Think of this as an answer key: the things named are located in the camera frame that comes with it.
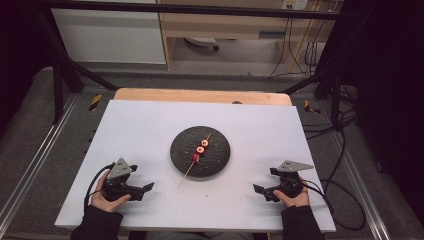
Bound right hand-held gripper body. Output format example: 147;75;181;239
269;160;315;200

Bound white table board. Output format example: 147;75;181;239
54;99;337;233

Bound person's left hand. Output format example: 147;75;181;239
90;169;132;214

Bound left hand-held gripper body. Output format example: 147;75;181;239
101;157;145;202

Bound grey chair base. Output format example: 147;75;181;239
184;36;220;52

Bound hand-held gripper black cable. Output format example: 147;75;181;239
300;179;367;232
83;162;116;212

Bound aluminium floor rail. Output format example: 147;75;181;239
0;94;80;228
328;131;392;240

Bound black floor cables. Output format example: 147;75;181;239
301;84;360;141

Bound white cabinet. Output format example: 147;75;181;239
50;0;167;65

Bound person's right hand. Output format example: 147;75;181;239
273;176;311;209

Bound white wall socket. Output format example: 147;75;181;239
281;0;310;11

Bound left hand-held gripper black cable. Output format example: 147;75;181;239
83;162;116;212

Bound hanging black cables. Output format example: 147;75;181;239
267;16;323;80

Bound yellow black tape strip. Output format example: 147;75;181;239
303;99;322;115
88;93;104;112

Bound black metal stand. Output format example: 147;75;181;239
33;6;120;125
282;19;345;132

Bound round black plate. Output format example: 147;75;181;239
169;125;232;180

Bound wooden table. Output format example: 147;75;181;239
113;87;293;107

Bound thin wooden skewer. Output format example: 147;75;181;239
176;131;213;189

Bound black curtain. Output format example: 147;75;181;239
0;0;46;133
339;0;424;228

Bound light wooden desk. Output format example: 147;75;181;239
156;0;338;73

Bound right hand-held gripper black cable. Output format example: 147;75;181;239
300;179;367;232

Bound black metal crossbar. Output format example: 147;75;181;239
39;0;346;21

